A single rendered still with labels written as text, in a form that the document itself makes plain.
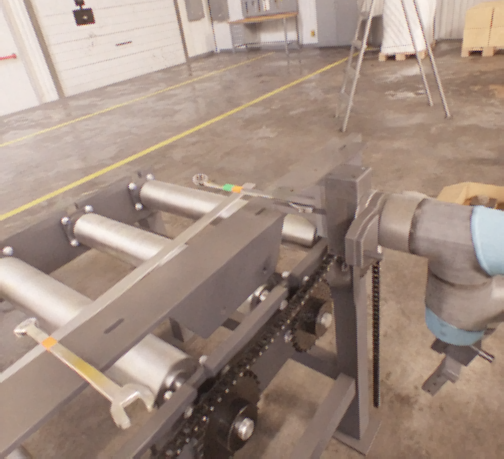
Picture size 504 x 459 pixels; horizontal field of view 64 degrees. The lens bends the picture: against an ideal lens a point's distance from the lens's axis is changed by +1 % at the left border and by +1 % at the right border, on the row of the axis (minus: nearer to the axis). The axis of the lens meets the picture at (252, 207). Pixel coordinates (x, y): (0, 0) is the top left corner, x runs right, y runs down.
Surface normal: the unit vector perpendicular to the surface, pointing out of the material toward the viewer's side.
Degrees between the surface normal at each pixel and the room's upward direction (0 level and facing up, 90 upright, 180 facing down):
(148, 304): 0
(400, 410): 0
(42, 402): 0
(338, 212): 90
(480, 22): 90
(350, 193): 90
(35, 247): 90
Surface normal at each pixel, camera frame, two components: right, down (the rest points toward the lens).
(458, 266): -0.53, 0.46
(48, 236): 0.79, 0.18
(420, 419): -0.14, -0.87
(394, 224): -0.59, -0.02
